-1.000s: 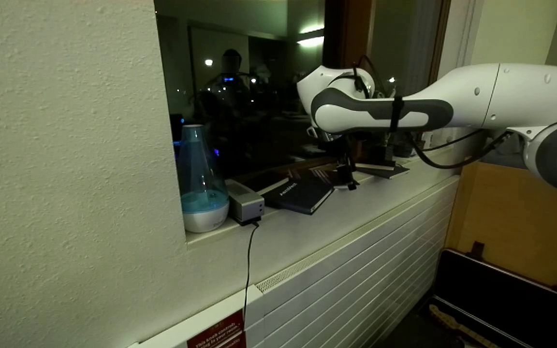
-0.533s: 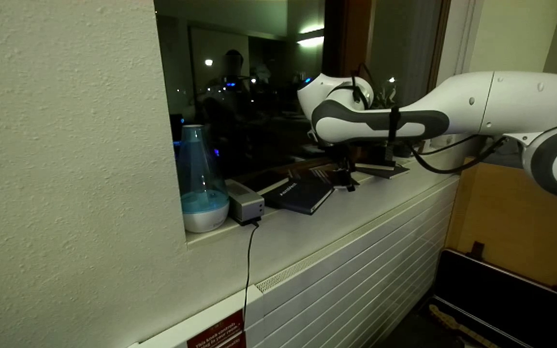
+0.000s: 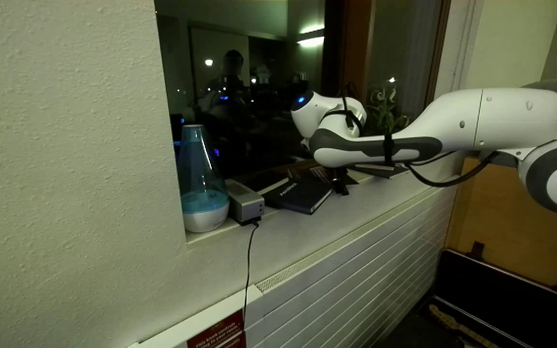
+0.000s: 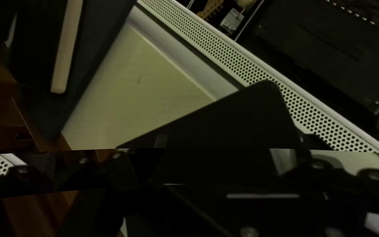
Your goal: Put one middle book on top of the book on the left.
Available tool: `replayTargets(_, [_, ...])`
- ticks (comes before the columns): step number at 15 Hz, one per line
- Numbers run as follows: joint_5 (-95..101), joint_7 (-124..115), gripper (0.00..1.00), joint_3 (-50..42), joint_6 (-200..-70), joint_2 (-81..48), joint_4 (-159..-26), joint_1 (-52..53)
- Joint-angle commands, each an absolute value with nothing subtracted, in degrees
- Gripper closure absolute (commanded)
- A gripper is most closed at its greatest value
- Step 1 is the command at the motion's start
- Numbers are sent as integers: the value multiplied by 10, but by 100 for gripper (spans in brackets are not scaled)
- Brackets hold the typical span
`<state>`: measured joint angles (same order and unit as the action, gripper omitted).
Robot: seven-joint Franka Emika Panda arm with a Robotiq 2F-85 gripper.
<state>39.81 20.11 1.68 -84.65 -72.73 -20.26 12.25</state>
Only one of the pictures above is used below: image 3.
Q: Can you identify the black book with cover print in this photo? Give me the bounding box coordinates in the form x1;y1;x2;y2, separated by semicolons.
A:
262;181;336;217

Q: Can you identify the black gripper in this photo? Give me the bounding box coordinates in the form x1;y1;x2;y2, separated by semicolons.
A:
319;165;359;198

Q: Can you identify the black furniture edge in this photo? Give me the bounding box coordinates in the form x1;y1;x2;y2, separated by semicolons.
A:
427;250;557;348

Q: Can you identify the blue white cone humidifier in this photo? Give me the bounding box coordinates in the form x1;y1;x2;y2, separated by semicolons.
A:
177;125;232;235

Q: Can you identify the grey speaker box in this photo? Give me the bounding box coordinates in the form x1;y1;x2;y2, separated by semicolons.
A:
224;179;266;227

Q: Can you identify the red warning label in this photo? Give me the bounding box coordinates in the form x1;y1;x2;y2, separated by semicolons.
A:
185;310;247;348

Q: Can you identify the stack of black books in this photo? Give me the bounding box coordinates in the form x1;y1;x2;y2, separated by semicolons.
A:
353;161;409;181

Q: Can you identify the black power cable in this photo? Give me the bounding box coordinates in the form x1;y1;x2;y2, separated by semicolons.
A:
239;219;262;326

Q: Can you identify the white slatted radiator cover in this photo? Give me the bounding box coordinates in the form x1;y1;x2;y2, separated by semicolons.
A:
243;175;462;348

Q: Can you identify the large wooden board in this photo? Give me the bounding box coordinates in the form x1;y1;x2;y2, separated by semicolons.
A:
442;157;557;302

